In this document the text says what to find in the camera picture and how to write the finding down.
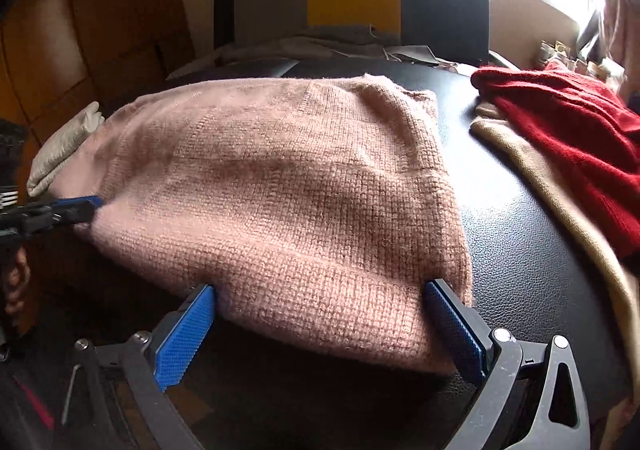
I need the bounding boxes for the person's left hand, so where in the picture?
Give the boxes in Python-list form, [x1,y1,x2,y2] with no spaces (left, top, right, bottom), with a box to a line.
[0,246,33,328]

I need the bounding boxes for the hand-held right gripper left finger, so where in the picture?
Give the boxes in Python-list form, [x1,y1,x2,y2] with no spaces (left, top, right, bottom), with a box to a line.
[74,283,218,450]

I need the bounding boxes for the white ribbed cloth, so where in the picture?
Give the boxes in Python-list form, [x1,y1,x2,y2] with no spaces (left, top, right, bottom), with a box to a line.
[26,101,106,198]

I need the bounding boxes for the grey cloth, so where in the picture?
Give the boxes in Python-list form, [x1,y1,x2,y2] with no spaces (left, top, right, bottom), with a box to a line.
[220,22,436,66]

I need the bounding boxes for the pink knit sweater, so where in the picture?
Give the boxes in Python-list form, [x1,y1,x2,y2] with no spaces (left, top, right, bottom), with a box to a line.
[47,72,473,376]

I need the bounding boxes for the brown wooden wardrobe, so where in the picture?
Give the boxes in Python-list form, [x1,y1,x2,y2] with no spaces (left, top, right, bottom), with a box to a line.
[0,0,196,141]

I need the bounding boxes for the red knit sweater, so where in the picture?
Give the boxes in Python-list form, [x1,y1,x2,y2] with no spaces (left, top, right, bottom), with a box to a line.
[470,61,640,261]

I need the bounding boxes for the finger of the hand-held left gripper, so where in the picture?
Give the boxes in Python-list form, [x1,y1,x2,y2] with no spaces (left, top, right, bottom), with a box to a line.
[50,196,104,215]
[52,210,98,232]

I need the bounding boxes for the black padded backrest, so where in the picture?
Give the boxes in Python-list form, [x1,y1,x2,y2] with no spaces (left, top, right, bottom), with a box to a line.
[214,0,248,51]

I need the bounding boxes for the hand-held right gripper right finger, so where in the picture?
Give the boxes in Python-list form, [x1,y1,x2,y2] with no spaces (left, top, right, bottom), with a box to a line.
[422,277,592,450]

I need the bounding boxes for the beige knit sweater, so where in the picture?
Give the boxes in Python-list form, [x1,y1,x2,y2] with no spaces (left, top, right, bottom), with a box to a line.
[470,102,640,361]

